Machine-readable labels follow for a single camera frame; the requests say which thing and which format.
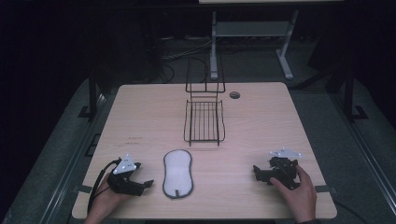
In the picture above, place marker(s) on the grey tape strip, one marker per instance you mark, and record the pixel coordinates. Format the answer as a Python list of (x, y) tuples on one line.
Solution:
[(322, 188), (84, 188)]

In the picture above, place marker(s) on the grey metal stand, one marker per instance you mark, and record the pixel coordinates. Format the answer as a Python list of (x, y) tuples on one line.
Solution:
[(249, 29)]

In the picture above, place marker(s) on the black stand post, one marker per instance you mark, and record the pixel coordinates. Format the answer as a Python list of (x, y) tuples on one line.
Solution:
[(349, 93), (92, 93)]

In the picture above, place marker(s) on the person's right hand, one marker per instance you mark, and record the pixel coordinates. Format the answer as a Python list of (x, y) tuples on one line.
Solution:
[(300, 196)]

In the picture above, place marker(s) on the person's left hand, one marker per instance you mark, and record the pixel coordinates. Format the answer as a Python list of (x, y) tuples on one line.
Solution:
[(107, 199)]

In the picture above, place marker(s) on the white cloth pad grey edge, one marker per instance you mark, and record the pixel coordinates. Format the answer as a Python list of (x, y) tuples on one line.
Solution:
[(177, 174)]

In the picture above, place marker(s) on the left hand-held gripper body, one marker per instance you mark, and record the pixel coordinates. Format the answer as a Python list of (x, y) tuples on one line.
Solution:
[(124, 183)]

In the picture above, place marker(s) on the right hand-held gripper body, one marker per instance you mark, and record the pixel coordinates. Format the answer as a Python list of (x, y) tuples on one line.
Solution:
[(283, 169)]

